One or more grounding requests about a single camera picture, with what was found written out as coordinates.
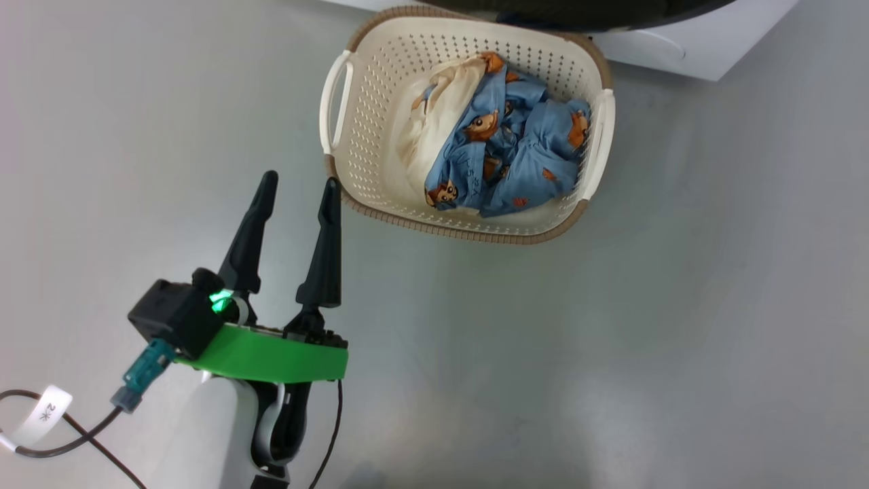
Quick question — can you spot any white paper cable label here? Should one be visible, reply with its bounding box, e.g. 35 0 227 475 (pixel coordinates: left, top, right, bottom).
0 385 74 453

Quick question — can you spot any thin black left gripper cable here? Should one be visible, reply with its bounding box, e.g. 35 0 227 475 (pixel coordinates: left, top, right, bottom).
308 379 344 489

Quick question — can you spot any thick black left camera cable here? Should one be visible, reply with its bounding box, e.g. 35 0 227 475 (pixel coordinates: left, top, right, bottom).
0 390 147 489

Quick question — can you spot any cream perforated laundry basket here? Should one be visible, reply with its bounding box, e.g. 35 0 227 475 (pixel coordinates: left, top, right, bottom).
319 5 616 245

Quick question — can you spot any teal left camera cable connector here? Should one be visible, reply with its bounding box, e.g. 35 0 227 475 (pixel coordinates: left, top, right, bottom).
111 338 177 414

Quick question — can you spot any small blue cartoon print garment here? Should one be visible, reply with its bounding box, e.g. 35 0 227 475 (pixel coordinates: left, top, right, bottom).
475 81 592 219

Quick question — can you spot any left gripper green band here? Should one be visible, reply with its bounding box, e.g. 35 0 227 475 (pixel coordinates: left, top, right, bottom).
173 170 350 383

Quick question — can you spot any round white filter cover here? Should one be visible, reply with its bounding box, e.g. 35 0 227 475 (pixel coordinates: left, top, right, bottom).
608 29 688 63

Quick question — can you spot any white front-load washing machine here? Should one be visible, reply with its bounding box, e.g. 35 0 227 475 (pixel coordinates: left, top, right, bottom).
325 0 802 83

